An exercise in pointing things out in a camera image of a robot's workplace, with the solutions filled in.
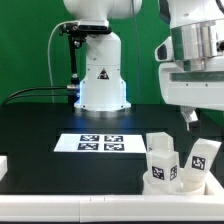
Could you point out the white sheet with tags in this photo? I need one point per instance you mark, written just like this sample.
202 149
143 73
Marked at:
100 143

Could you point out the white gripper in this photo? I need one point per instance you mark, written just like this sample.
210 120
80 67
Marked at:
200 89

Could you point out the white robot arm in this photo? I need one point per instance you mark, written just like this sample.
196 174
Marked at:
191 71

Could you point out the white round stool seat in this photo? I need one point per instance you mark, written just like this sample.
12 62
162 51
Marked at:
150 186

